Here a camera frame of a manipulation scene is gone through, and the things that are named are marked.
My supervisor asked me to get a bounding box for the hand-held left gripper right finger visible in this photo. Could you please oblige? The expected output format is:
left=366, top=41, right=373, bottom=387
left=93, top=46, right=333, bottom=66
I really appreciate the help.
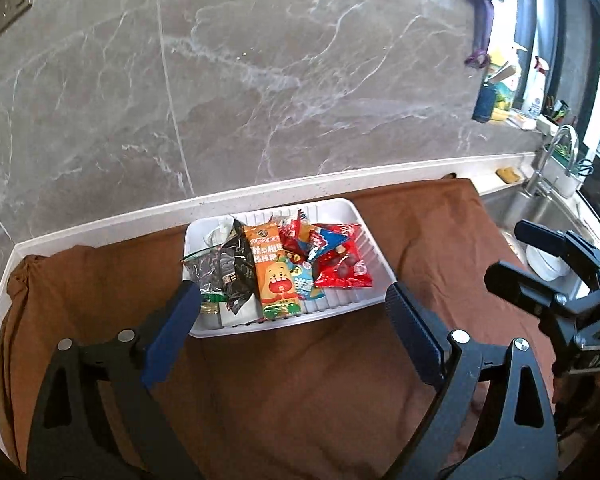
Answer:
left=384, top=283, right=562, bottom=480

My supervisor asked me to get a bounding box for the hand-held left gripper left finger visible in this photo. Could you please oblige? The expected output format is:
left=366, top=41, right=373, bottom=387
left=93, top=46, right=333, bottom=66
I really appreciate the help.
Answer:
left=27, top=281, right=202, bottom=480

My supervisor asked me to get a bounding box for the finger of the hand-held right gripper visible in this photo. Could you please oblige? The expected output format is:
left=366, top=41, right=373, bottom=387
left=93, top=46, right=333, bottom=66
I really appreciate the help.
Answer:
left=483, top=259, right=583, bottom=320
left=513, top=219, right=600, bottom=283

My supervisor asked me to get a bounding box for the long white snack packet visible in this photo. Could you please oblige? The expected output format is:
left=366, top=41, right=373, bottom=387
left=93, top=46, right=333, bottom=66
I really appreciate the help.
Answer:
left=202, top=216, right=262, bottom=329

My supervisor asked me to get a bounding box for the clear green-edged seed packet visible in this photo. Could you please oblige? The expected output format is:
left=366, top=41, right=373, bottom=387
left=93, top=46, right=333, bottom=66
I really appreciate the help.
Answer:
left=181, top=244, right=231, bottom=307

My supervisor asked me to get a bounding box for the white plastic tray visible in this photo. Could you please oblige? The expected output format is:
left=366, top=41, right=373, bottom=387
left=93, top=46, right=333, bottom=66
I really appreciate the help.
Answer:
left=182, top=198, right=398, bottom=338

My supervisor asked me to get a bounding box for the black snack packet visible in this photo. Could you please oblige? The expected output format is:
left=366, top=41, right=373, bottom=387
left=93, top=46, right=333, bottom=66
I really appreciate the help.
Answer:
left=219, top=219, right=261, bottom=315

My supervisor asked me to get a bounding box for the large red chocolate ball packet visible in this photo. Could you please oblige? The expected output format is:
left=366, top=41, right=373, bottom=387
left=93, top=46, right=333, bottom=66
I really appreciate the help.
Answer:
left=311, top=239, right=376, bottom=290

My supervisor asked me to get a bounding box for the orange snack packet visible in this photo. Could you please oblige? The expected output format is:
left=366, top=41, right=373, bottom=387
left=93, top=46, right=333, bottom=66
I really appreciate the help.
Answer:
left=243, top=224, right=303, bottom=321

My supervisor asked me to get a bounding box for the teal snack bag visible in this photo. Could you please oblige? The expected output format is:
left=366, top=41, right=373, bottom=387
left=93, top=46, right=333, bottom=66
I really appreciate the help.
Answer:
left=286, top=255, right=327, bottom=302

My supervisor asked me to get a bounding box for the blue roll cake packet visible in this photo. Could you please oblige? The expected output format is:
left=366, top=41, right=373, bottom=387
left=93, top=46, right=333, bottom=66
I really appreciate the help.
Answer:
left=306, top=224, right=362, bottom=262

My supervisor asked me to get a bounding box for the small red chocolate packet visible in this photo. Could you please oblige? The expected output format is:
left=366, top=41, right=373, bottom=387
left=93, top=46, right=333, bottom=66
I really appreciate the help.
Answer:
left=279, top=209, right=312, bottom=257

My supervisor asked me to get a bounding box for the white bowl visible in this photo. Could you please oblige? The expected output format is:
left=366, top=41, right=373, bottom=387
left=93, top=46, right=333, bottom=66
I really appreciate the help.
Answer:
left=525, top=242, right=573, bottom=282

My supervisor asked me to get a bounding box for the steel sink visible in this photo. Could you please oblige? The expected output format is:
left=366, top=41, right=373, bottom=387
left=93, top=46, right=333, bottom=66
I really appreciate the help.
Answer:
left=482, top=185, right=600, bottom=286

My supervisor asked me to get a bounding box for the sink drain rack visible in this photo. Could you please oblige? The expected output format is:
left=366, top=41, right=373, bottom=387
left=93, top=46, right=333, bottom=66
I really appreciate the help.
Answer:
left=550, top=145, right=600, bottom=198

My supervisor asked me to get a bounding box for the metal faucet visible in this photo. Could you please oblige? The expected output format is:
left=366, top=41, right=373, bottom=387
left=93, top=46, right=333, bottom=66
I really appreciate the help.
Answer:
left=524, top=125, right=580, bottom=197

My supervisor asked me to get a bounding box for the brown cloth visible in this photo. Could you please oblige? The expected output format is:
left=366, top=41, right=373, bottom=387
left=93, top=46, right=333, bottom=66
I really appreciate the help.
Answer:
left=0, top=177, right=561, bottom=480

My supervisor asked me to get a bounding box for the blue utensil holder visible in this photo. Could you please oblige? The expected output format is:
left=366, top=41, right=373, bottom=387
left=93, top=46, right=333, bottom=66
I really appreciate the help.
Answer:
left=472, top=82, right=500, bottom=123

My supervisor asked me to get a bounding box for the white spray bottle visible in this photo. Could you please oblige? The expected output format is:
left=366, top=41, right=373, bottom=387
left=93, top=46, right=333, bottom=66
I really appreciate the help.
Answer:
left=522, top=55, right=551, bottom=118

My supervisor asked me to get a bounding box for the purple hanging item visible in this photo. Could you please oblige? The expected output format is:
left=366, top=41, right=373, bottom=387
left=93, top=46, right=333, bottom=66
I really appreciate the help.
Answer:
left=464, top=0, right=496, bottom=70

